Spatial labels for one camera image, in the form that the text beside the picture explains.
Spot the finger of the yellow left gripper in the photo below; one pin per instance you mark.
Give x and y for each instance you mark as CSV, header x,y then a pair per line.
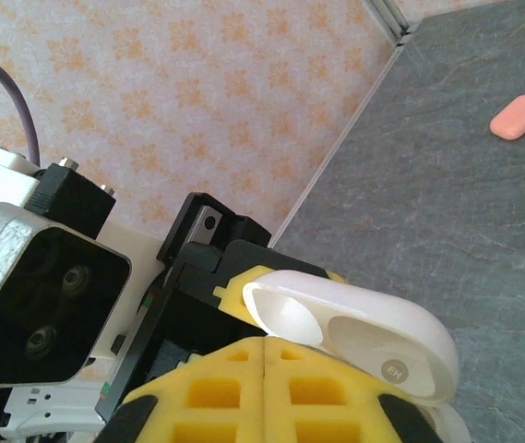
x,y
232,295

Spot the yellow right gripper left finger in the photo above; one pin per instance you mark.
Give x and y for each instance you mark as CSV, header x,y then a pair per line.
x,y
206,392

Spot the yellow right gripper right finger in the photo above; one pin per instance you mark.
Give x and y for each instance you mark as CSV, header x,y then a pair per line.
x,y
317,397

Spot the white earbud charging case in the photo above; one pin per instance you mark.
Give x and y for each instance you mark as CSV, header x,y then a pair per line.
x,y
405,332

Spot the pink earbud charging case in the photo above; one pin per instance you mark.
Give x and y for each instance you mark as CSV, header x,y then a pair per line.
x,y
519,117

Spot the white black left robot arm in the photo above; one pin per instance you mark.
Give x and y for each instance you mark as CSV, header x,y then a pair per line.
x,y
50,410

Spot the aluminium table edge profile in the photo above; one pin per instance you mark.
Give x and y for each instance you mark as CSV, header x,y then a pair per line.
x,y
336,152

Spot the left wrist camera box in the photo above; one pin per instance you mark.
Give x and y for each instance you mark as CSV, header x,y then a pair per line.
x,y
36,300

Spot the aluminium frame post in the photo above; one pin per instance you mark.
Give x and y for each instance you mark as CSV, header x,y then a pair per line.
x,y
393,18

